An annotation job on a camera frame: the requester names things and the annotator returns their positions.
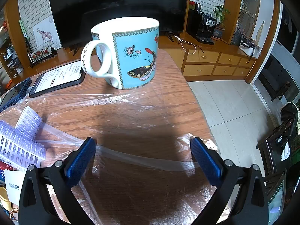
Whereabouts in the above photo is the black flat television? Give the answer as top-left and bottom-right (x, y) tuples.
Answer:
(48, 0), (191, 50)

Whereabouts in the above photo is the purple mug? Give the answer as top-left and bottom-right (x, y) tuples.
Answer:
(0, 105), (47, 170)

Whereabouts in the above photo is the giraffe drawing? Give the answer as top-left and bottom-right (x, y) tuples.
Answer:
(33, 16), (62, 50)

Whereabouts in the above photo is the lit screen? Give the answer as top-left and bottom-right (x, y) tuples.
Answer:
(267, 169), (287, 225)

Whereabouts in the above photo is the small yellow cup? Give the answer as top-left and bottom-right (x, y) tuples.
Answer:
(0, 187), (12, 211)

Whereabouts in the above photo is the blue butterfly mug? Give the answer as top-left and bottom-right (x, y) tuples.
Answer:
(81, 17), (160, 90)

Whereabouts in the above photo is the white and blue barcode box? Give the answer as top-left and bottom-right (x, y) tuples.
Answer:
(0, 162), (27, 204)

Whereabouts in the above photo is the dark bench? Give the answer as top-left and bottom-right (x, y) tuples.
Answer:
(259, 67), (291, 102)

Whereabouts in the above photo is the black coffee machine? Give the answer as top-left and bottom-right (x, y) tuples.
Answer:
(186, 9), (216, 45)

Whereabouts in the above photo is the wooden cabinet with drawers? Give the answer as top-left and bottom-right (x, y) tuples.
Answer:
(7, 31), (257, 85)

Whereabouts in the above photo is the black smartphone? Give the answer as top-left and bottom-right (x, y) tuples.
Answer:
(28, 60), (86, 98)

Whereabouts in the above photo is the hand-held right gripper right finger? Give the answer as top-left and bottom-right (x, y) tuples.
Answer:
(191, 136), (270, 225)

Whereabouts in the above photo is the white cable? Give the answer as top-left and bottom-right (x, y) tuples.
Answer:
(175, 34), (197, 54)

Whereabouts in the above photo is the potted green plant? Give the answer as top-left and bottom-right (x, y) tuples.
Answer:
(212, 5), (231, 40)

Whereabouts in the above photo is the tablet in blue case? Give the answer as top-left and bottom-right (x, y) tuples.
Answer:
(0, 77), (32, 113)

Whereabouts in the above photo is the glass display cabinet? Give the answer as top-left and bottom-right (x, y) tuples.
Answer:
(231, 0), (262, 46)

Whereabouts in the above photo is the dark wooden chair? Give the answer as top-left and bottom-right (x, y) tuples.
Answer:
(256, 102), (300, 176)

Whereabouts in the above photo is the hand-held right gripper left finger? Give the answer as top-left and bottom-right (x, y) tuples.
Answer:
(18, 137), (104, 225)

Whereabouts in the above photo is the white bag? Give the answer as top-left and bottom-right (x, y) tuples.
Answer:
(239, 35), (261, 59)

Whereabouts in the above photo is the clear plastic wrap sheet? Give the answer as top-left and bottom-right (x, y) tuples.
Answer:
(0, 48), (231, 225)

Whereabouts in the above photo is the wooden shelf with bottles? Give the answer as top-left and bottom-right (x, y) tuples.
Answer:
(0, 16), (24, 85)

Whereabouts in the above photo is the framed red flower picture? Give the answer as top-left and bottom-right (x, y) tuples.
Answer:
(28, 46), (58, 68)

